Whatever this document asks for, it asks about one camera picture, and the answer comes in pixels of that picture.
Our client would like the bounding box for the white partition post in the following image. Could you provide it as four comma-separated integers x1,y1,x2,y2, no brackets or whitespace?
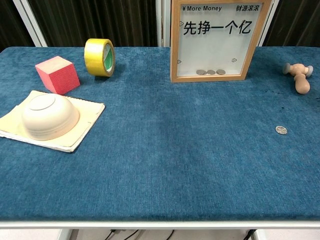
14,0,48,48
156,0,172,48
256,0,280,48

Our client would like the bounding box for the cream upturned bowl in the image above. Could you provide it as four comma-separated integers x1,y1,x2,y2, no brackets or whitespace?
20,93,80,141

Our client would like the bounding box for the wooden frame coin bank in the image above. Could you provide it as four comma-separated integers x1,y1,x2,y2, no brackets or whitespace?
170,0,273,84

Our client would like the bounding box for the yellow tape roll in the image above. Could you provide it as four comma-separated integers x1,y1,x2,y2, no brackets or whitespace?
83,38,116,78

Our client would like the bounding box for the blue table cloth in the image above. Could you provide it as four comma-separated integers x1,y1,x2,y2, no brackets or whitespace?
0,46,320,223

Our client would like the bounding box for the wooden toy hammer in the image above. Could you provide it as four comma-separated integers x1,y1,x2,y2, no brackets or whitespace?
282,62,315,95

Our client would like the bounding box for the black curtain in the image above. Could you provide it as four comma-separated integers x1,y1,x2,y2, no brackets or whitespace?
0,0,36,51
27,0,158,48
264,0,320,48

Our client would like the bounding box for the white table leg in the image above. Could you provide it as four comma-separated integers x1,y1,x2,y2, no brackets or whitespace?
58,228,81,240
252,228,268,240

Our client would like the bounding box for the beige spiral notebook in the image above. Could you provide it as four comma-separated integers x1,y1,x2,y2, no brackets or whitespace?
0,89,106,153

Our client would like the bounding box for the red cube block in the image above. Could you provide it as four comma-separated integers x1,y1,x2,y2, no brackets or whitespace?
34,55,81,96

